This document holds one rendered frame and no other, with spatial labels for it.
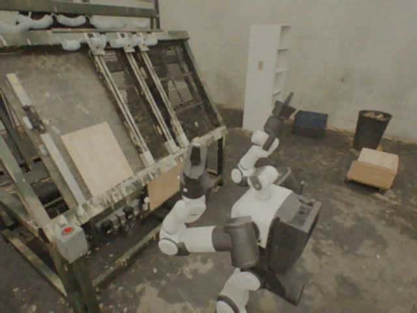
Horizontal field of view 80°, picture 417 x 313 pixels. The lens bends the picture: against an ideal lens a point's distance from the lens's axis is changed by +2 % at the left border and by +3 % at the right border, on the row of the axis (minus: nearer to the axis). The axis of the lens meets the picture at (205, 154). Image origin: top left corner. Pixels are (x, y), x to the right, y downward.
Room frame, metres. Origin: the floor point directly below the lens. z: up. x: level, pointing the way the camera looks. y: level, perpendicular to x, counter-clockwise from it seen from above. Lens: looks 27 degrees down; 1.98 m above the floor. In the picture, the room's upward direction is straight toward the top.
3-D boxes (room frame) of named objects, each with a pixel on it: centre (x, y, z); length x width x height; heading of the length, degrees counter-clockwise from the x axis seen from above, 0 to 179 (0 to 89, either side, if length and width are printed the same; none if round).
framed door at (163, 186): (2.45, 0.34, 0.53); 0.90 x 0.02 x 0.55; 146
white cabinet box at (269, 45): (5.24, -1.24, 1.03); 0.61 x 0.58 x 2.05; 144
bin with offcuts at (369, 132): (4.20, -2.97, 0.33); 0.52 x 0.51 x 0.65; 144
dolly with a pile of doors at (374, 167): (3.05, -2.35, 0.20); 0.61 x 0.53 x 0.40; 144
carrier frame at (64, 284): (2.42, 0.92, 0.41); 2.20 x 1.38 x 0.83; 146
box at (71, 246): (1.08, 0.80, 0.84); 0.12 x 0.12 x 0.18; 56
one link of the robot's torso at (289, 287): (0.77, -0.31, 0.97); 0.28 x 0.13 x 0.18; 54
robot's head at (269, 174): (0.83, -0.24, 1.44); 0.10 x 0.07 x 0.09; 144
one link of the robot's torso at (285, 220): (0.79, -0.28, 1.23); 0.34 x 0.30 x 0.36; 144
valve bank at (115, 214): (1.48, 0.61, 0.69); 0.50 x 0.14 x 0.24; 146
